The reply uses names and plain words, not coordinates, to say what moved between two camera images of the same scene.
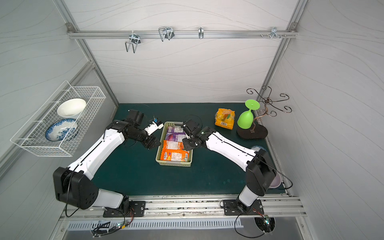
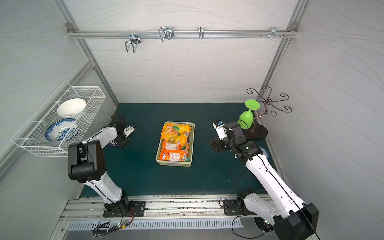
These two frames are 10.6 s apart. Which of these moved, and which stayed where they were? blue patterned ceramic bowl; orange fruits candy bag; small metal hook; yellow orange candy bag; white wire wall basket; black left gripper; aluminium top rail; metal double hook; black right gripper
Moved: yellow orange candy bag; black left gripper; black right gripper
Stayed: orange fruits candy bag; small metal hook; aluminium top rail; white wire wall basket; blue patterned ceramic bowl; metal double hook
